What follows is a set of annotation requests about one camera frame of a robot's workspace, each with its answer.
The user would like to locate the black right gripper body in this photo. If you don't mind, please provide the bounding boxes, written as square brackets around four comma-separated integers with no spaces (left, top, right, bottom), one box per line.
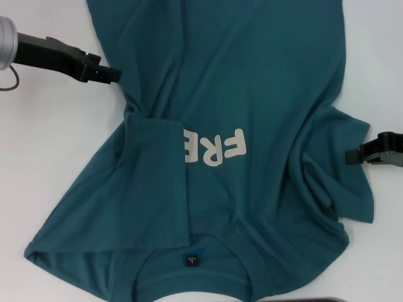
[378,131,403,154]

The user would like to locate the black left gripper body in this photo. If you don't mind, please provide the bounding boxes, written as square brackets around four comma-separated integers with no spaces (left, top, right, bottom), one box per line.
[13,31,102,84]

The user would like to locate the teal T-shirt with white print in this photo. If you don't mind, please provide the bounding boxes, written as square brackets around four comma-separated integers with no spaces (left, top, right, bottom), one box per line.
[23,0,377,302]

